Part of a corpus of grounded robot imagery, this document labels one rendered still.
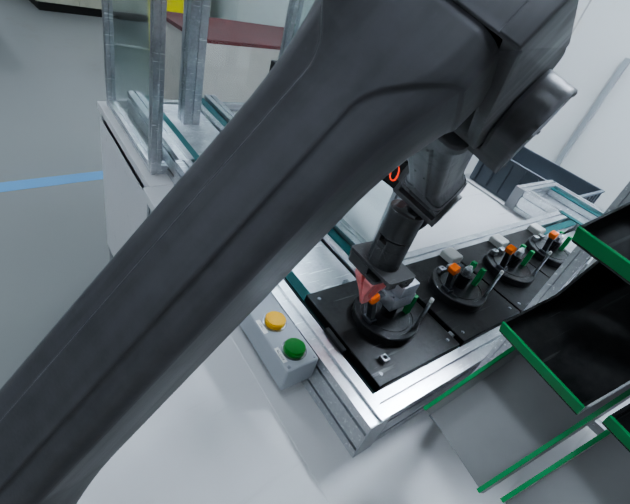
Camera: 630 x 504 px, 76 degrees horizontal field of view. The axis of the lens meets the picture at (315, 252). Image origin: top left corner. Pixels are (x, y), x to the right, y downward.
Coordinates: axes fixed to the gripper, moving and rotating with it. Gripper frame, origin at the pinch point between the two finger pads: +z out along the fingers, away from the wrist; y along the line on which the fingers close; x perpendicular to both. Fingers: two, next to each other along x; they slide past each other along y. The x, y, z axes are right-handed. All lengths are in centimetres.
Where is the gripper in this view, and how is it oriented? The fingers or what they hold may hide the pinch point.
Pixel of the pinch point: (364, 299)
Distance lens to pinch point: 73.7
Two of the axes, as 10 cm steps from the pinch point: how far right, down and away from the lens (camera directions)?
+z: -2.7, 7.7, 5.8
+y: -5.5, -6.2, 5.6
